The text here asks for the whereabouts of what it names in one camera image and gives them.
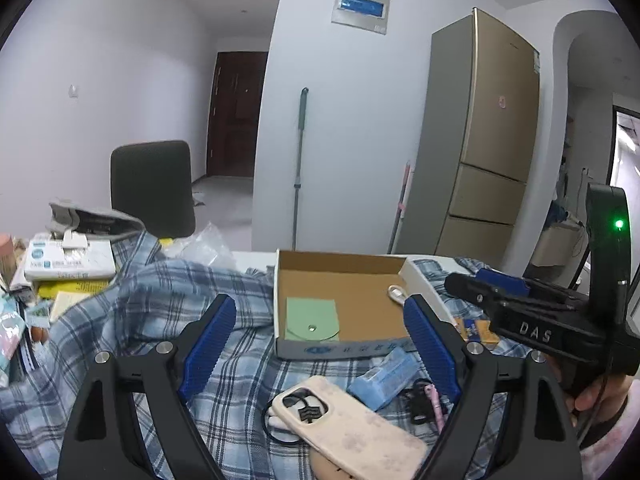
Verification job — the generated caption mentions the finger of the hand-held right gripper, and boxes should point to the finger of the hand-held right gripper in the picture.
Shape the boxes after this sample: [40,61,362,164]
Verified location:
[474,268,587,307]
[444,273,507,317]

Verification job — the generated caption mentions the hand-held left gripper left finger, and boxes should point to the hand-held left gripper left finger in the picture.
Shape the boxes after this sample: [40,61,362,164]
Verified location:
[57,294,237,480]

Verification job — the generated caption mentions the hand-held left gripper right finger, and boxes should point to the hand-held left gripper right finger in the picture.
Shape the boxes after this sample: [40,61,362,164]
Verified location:
[402,294,583,480]

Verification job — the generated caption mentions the small brown packet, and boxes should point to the small brown packet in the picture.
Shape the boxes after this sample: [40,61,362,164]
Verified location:
[457,317,501,346]

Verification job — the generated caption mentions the pink hair clip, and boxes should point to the pink hair clip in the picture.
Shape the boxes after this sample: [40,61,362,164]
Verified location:
[424,385,449,433]

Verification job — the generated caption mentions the blue plaid shirt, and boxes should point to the blue plaid shirt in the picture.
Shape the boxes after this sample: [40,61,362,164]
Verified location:
[0,230,566,480]

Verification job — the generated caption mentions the cardboard box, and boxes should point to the cardboard box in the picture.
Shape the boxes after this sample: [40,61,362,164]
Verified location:
[272,249,458,361]

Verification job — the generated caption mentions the beige phone case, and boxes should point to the beige phone case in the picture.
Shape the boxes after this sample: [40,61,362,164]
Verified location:
[270,376,430,476]

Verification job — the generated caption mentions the round beige compact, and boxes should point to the round beige compact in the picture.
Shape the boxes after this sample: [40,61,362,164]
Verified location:
[309,452,351,480]

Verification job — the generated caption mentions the person's right forearm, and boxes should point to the person's right forearm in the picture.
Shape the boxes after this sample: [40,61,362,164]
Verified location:
[580,377,640,480]

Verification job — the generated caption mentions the person's right hand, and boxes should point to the person's right hand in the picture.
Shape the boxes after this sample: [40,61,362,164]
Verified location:
[574,375,632,425]

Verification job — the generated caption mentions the clear plastic bag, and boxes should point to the clear plastic bag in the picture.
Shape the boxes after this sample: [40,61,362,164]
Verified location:
[172,222,236,271]

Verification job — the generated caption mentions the green paper card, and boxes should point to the green paper card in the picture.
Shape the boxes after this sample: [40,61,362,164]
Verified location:
[286,297,342,343]

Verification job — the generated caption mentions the gold refrigerator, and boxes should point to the gold refrigerator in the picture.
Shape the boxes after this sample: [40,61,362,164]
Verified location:
[395,7,542,273]

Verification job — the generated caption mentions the yellow packet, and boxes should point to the yellow packet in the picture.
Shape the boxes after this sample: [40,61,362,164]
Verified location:
[37,279,111,301]

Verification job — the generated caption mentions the grey bag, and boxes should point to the grey bag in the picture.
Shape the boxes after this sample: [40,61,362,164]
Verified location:
[47,199,146,238]

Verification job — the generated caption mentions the dark office chair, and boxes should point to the dark office chair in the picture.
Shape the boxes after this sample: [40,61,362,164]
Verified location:
[110,140,196,238]

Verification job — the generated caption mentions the light blue packet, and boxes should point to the light blue packet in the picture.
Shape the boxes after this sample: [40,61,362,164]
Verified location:
[0,295,27,376]

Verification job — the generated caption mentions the dark wooden door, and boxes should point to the dark wooden door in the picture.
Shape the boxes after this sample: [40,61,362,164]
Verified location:
[206,51,269,178]

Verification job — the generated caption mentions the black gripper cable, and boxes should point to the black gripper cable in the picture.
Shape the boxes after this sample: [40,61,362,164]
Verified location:
[577,280,628,453]

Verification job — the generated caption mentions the pink broom handle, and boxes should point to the pink broom handle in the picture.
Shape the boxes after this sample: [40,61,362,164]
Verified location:
[387,161,413,255]

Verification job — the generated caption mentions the grey mop handle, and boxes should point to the grey mop handle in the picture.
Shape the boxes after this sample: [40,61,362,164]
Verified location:
[290,87,310,251]

